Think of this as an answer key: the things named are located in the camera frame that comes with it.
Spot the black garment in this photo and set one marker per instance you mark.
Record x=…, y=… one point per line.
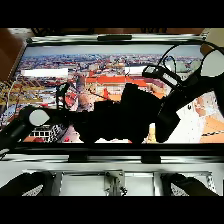
x=130, y=113

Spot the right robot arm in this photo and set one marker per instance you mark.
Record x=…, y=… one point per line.
x=181, y=96

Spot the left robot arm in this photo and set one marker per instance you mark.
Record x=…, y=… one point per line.
x=20, y=128

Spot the beige cardboard box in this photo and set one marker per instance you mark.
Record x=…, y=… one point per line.
x=216, y=34

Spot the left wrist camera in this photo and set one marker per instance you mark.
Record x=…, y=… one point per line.
x=62, y=90

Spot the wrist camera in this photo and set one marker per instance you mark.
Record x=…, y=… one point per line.
x=151, y=70
x=62, y=90

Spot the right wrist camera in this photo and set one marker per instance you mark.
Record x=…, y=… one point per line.
x=151, y=70

